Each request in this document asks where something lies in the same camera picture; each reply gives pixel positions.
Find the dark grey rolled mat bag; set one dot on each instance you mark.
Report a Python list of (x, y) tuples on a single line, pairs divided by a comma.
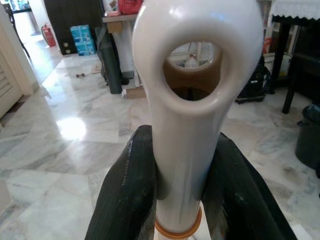
[(110, 62)]

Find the small dumbbell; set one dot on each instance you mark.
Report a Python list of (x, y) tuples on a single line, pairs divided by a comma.
[(80, 75)]

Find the brown round wooden stool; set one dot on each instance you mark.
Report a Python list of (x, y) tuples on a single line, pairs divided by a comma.
[(172, 80)]

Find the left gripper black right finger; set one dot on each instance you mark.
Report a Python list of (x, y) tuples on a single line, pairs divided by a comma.
[(240, 200)]

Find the white louvred door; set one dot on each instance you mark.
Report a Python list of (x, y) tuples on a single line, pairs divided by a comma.
[(10, 75)]

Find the dark brown cabinet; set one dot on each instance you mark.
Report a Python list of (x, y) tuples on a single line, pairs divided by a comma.
[(65, 15)]

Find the black wooden table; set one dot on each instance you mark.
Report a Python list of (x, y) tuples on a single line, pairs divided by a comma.
[(307, 65)]

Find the orange plastic bag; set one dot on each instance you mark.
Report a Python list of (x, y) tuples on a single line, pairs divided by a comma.
[(267, 45)]

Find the black round waste bin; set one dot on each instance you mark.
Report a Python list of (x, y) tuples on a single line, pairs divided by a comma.
[(308, 140)]

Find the blue printed carton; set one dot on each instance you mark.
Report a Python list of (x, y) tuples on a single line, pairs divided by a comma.
[(81, 33), (85, 48)]

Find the light wooden table top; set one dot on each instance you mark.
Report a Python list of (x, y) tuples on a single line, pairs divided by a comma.
[(117, 20)]

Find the red bag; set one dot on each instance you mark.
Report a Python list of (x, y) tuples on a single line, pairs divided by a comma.
[(128, 6)]

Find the white cylinder stand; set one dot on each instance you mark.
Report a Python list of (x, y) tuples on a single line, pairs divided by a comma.
[(125, 55)]

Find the black vacuum cleaner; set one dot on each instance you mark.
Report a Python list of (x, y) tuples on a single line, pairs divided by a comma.
[(255, 85)]

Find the flat brown cardboard sheet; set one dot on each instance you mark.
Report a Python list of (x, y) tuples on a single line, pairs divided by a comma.
[(135, 93), (96, 68)]

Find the white lace tablecloth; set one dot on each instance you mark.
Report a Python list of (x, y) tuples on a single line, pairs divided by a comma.
[(295, 8)]

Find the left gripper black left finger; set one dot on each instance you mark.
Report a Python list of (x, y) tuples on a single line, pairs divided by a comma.
[(130, 190)]

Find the red fire extinguisher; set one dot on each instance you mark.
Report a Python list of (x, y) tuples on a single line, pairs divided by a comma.
[(50, 37)]

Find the clear bottle with red cap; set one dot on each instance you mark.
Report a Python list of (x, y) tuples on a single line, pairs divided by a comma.
[(191, 61)]

